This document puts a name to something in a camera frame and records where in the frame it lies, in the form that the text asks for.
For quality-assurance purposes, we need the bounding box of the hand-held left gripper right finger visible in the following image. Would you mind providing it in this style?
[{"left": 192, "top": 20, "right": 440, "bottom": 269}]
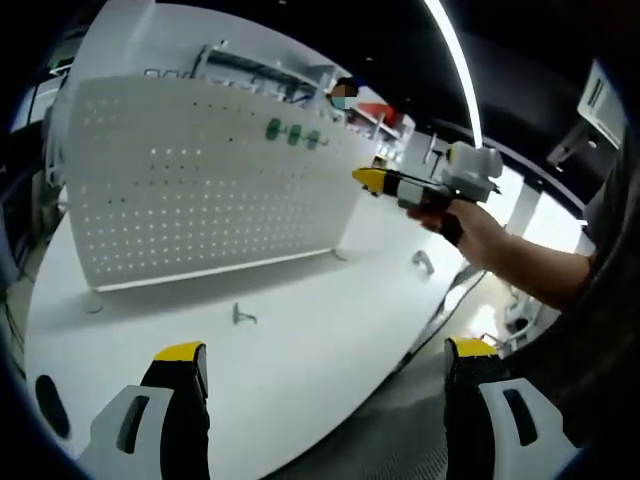
[{"left": 442, "top": 336, "right": 584, "bottom": 480}]

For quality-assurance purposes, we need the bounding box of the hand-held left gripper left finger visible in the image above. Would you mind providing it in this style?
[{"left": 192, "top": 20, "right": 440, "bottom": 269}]
[{"left": 74, "top": 341, "right": 214, "bottom": 480}]

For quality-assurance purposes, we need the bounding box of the white perforated mounting plate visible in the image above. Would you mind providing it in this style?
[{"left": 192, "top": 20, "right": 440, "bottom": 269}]
[{"left": 64, "top": 74, "right": 374, "bottom": 314}]

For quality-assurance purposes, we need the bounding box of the metal hook near table edge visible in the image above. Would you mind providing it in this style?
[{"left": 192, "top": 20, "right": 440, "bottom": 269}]
[{"left": 411, "top": 249, "right": 435, "bottom": 276}]

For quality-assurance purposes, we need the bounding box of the person's right hand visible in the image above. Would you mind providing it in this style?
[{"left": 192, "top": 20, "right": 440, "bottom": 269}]
[{"left": 407, "top": 197, "right": 501, "bottom": 261}]

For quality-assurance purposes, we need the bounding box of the long ceiling light strip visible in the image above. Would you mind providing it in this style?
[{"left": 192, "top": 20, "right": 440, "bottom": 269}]
[{"left": 422, "top": 0, "right": 485, "bottom": 149}]

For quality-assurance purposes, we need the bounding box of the black computer mouse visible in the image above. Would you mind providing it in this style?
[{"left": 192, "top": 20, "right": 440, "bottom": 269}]
[{"left": 33, "top": 374, "right": 72, "bottom": 439}]

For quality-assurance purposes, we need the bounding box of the white ceiling air conditioner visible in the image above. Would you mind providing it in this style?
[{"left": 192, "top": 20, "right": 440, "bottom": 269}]
[{"left": 577, "top": 59, "right": 626, "bottom": 149}]

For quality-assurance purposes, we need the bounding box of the white partition block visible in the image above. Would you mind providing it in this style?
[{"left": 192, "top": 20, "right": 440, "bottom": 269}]
[{"left": 74, "top": 0, "right": 161, "bottom": 84}]

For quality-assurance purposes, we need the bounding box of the white wall shelf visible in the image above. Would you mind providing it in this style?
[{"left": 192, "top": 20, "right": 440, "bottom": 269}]
[{"left": 192, "top": 42, "right": 346, "bottom": 109}]

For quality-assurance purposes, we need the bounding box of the black wire rack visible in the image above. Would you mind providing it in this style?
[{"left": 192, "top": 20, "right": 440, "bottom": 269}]
[{"left": 143, "top": 67, "right": 196, "bottom": 80}]

